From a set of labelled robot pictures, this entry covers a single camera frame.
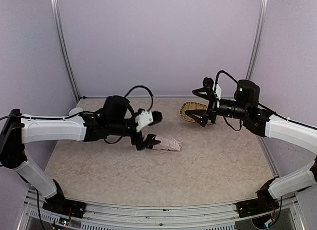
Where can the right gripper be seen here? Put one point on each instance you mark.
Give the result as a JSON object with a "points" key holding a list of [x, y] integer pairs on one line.
{"points": [[212, 110]]}

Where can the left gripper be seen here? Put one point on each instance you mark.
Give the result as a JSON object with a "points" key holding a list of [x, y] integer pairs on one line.
{"points": [[138, 138]]}

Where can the pink folding umbrella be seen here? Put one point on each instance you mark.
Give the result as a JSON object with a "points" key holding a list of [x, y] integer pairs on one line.
{"points": [[167, 144]]}

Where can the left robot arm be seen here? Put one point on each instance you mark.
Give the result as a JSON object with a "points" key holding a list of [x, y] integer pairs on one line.
{"points": [[115, 118]]}

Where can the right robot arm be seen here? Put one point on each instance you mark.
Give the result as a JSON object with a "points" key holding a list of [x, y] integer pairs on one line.
{"points": [[262, 122]]}

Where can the woven bamboo tray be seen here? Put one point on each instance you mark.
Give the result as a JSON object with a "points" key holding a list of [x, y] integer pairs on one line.
{"points": [[193, 112]]}

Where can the light blue mug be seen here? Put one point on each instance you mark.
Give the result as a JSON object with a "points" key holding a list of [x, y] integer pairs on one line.
{"points": [[74, 111]]}

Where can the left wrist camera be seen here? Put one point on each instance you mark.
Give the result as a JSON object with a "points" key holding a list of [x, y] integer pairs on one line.
{"points": [[143, 119]]}

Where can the front aluminium rail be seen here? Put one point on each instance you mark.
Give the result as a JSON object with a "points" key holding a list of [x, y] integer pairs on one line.
{"points": [[98, 216]]}

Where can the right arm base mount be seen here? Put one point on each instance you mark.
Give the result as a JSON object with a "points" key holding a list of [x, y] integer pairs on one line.
{"points": [[255, 206]]}

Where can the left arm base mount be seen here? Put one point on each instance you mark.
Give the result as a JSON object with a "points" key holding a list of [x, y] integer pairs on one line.
{"points": [[66, 207]]}

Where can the right frame post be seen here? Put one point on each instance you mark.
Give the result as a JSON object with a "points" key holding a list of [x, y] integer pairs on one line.
{"points": [[257, 39]]}

